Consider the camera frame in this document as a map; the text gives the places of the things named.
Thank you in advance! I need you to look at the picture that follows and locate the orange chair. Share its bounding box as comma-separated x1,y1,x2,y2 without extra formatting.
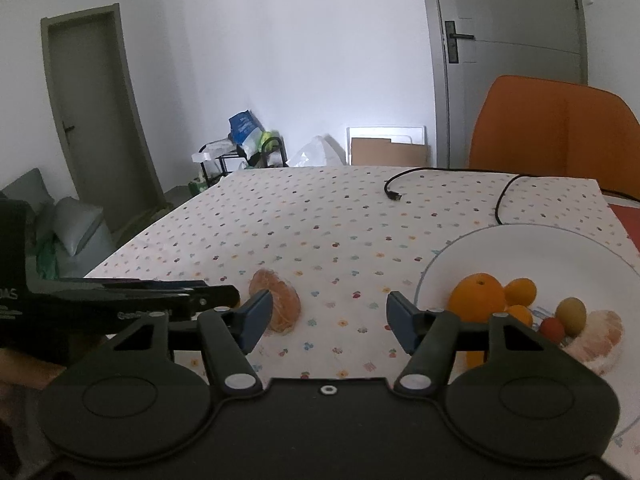
469,75,639,197

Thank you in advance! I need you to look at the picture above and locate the orange cartoon table mat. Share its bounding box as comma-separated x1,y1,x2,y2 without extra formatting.
610,204,640,250

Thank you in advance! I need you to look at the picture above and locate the white plastic bag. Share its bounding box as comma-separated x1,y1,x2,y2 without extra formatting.
288,134,346,168

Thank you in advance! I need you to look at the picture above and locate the olive green side door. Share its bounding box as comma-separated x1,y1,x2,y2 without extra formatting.
40,3,166,231

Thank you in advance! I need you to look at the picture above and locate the grey sofa cushion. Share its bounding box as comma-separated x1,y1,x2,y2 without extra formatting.
52,197,103,256

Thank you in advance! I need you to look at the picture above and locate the black metal storage rack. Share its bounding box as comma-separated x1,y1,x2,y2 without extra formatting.
188,131,286,196

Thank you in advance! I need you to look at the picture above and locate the white ceramic plate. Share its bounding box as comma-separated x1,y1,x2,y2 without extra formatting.
412,223,640,461

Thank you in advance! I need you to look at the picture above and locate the peeled pomelo piece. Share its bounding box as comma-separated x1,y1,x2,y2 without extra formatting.
248,269,302,335
564,310,625,376

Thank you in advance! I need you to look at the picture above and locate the dark red plum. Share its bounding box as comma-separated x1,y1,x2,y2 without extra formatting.
538,316,565,346

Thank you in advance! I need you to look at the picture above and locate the small kumquat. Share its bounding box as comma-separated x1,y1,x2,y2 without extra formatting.
506,304,534,327
503,278,537,307

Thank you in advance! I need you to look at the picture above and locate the dotted white tablecloth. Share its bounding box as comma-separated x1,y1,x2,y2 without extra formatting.
83,164,640,476

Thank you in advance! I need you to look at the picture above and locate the cardboard and white board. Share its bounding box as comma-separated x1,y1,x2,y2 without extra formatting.
347,127,431,168

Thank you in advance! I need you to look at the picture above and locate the blue plastic bag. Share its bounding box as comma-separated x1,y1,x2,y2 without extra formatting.
229,110,264,152

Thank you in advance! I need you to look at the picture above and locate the grey door with handle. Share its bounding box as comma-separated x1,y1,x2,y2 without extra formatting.
424,0,588,168

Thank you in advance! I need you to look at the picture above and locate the black usb cable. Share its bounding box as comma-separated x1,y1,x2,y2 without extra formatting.
383,167,536,226

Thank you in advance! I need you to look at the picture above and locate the person's left hand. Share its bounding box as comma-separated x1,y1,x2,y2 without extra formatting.
0,349,65,419

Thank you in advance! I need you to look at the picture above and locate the large orange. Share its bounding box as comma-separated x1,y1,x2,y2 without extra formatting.
447,273,506,323

